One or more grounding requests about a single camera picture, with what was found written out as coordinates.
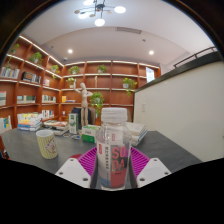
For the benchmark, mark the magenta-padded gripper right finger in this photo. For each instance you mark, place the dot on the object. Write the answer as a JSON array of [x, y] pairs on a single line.
[[151, 171]]

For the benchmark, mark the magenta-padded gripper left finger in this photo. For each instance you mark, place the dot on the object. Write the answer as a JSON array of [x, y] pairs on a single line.
[[71, 171]]

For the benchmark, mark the clear plastic soda water bottle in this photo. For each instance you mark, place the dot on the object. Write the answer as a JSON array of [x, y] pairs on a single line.
[[113, 160]]

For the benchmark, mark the yellow striped white cup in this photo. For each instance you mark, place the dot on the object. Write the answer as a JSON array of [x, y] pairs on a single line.
[[46, 145]]

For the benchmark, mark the stack of white books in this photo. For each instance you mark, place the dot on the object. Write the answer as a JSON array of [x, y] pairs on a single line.
[[137, 131]]

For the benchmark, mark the tall green white carton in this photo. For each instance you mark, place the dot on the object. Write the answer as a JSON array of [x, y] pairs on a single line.
[[73, 124]]

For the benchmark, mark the stack of dark books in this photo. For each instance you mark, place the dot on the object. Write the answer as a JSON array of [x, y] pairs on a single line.
[[56, 126]]

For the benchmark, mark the dark blue chair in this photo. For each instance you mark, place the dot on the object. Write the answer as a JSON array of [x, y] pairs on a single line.
[[76, 115]]

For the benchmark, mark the stack of colourful books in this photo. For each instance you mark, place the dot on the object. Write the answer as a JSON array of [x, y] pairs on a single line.
[[29, 121]]

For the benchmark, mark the white partition with dark top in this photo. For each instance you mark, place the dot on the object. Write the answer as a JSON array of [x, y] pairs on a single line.
[[183, 110]]

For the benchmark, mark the wooden artist mannequin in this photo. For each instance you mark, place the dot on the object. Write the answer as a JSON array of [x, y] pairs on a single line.
[[84, 96]]

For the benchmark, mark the wooden shelf unit with books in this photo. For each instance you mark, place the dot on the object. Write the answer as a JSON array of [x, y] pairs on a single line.
[[33, 90]]

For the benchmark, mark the round recessed ceiling light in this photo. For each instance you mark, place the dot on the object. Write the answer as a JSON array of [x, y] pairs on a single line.
[[151, 52], [70, 51]]

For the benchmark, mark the dark metal railing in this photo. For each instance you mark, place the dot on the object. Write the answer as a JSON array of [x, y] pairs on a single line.
[[195, 56]]

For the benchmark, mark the ceiling air vent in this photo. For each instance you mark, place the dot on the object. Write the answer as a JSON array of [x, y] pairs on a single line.
[[128, 30]]

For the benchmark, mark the multi-bulb ceiling lamp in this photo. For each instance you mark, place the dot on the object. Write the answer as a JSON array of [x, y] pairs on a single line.
[[99, 9]]

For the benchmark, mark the white wall switch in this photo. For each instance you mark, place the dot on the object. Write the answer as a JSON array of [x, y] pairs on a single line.
[[143, 107]]

